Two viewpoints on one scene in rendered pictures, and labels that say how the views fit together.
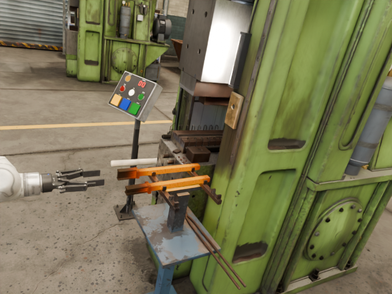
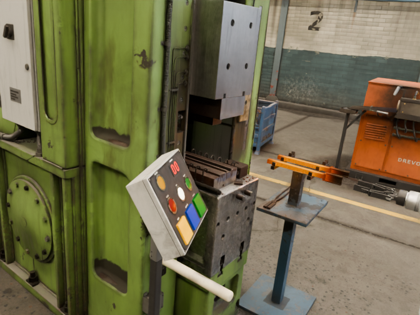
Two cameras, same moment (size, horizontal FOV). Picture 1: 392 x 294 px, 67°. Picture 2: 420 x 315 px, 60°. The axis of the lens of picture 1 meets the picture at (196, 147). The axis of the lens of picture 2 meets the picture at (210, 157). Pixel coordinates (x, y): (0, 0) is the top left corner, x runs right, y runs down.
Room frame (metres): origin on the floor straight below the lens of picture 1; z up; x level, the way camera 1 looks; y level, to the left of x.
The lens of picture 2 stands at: (2.45, 1.65, 1.63)
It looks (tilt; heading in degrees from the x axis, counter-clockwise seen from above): 19 degrees down; 246
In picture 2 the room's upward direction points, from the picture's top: 5 degrees clockwise
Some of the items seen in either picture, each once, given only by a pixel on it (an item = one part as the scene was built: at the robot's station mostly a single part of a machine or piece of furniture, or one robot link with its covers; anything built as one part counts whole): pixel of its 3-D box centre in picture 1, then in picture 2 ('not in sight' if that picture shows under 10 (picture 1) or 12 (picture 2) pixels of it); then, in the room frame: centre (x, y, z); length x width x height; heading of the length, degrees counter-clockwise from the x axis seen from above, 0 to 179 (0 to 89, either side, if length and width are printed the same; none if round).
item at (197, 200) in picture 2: (135, 108); (198, 205); (1.96, 0.47, 1.01); 0.07 x 0.05 x 0.07; 56
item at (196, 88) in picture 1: (218, 84); (198, 99); (1.79, -0.06, 1.32); 0.42 x 0.20 x 0.10; 121
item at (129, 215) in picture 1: (128, 207); not in sight; (2.12, 0.48, 0.05); 0.22 x 0.22 x 0.09; 31
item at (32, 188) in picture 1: (32, 184); (412, 200); (0.94, 0.58, 0.98); 0.09 x 0.06 x 0.09; 33
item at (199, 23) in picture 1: (231, 43); (207, 48); (1.76, -0.08, 1.56); 0.42 x 0.39 x 0.40; 121
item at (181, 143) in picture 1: (206, 139); (193, 167); (1.79, -0.06, 0.96); 0.42 x 0.20 x 0.09; 121
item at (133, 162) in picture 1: (140, 161); (190, 274); (1.94, 0.38, 0.62); 0.44 x 0.05 x 0.05; 121
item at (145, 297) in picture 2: not in sight; (152, 301); (2.05, 0.21, 0.36); 0.09 x 0.07 x 0.12; 31
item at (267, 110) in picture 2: not in sight; (234, 120); (-0.17, -3.53, 0.36); 1.20 x 0.80 x 0.72; 133
